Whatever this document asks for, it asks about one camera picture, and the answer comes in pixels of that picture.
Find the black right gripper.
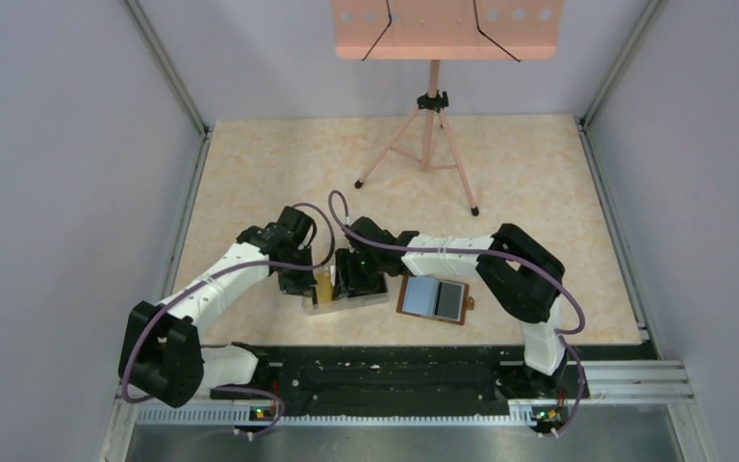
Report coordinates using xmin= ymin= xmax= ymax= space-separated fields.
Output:
xmin=333 ymin=246 xmax=385 ymax=300

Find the clear acrylic card box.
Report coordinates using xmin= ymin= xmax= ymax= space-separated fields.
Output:
xmin=301 ymin=266 xmax=390 ymax=316

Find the brown leather card holder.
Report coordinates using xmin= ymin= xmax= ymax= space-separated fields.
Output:
xmin=395 ymin=276 xmax=475 ymax=325

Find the black credit card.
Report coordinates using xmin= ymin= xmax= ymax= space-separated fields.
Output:
xmin=434 ymin=282 xmax=466 ymax=321

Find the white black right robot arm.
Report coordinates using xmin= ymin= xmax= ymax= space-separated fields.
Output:
xmin=343 ymin=217 xmax=566 ymax=397

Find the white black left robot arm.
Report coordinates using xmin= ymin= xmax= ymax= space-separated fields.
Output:
xmin=117 ymin=204 xmax=318 ymax=408

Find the yellow credit card stack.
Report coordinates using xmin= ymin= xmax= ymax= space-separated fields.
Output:
xmin=312 ymin=271 xmax=334 ymax=309

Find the pink tripod music stand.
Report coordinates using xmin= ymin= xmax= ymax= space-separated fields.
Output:
xmin=329 ymin=0 xmax=566 ymax=216

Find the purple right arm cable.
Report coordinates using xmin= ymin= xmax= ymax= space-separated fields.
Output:
xmin=327 ymin=190 xmax=588 ymax=436

